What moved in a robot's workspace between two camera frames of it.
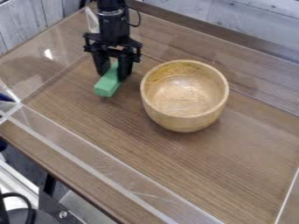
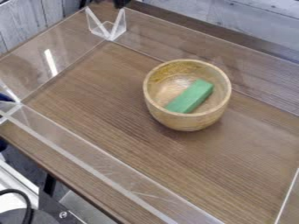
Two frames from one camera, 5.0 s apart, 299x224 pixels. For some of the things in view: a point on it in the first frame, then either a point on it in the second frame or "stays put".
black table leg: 50,185 stays put
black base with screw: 55,209 stays put
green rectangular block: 108,83 -> 191,97
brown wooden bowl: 183,94 stays put
